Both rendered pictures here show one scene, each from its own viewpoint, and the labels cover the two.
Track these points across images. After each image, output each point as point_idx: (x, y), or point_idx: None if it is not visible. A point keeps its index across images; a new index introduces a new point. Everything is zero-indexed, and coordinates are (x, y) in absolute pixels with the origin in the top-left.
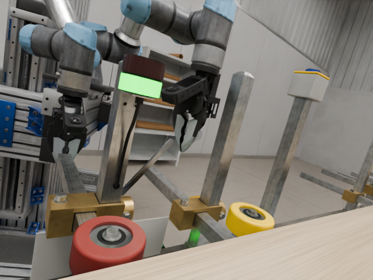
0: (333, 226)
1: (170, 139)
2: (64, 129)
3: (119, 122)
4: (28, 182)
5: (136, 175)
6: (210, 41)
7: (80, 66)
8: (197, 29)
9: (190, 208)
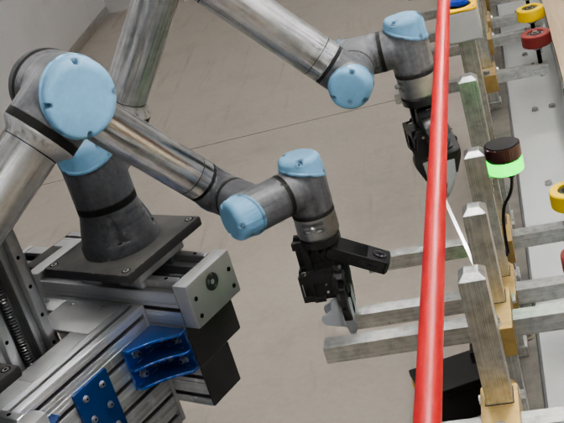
0: None
1: None
2: (384, 270)
3: (494, 202)
4: None
5: (467, 247)
6: (429, 70)
7: (331, 199)
8: (399, 63)
9: (509, 236)
